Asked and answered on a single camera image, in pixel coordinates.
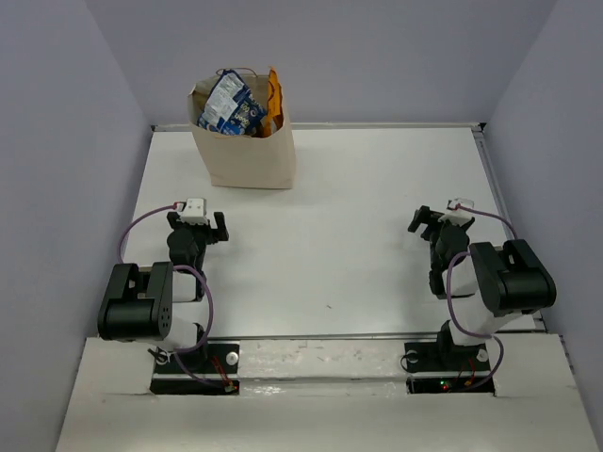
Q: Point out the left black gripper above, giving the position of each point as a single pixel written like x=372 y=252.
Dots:
x=173 y=217

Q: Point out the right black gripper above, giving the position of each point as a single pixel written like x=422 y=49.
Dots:
x=427 y=216

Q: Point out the beige paper bag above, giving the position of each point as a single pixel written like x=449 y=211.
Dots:
x=243 y=161

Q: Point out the orange snack packet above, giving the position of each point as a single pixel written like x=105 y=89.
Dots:
x=274 y=119

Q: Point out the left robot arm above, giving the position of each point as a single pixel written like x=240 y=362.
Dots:
x=138 y=302

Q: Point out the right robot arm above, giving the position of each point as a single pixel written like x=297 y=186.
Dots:
x=484 y=286

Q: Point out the blue snack packet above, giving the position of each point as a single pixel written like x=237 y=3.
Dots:
x=231 y=109

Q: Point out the white front board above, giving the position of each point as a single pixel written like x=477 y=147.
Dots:
x=327 y=395

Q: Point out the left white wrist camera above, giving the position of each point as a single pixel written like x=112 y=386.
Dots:
x=193 y=211

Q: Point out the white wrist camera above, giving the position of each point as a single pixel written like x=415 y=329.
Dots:
x=193 y=211
x=458 y=212

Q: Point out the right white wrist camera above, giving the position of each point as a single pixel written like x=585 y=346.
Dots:
x=458 y=212

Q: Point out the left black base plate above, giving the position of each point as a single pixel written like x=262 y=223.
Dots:
x=213 y=371

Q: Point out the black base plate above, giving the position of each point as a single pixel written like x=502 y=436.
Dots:
x=213 y=371
x=447 y=372

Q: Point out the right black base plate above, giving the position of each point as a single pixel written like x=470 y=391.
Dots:
x=447 y=372

